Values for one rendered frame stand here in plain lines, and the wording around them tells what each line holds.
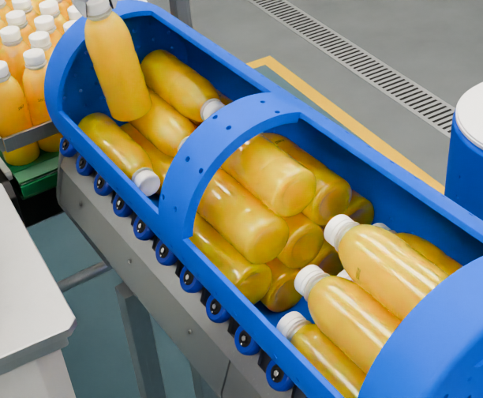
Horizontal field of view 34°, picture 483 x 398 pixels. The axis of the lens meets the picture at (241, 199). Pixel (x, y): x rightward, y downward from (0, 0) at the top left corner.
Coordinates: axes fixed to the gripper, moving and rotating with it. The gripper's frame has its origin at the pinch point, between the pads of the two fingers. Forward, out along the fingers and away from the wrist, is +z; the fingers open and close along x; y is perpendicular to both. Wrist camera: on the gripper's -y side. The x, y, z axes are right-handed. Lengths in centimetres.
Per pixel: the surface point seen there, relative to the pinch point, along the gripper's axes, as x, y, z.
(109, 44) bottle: -0.4, 3.3, 5.5
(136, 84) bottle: 2.9, 3.5, 13.4
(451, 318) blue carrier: 0, 73, 7
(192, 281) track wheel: -4.6, 29.1, 32.6
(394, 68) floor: 181, -125, 127
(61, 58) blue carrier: -4.8, -7.4, 10.6
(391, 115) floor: 154, -97, 127
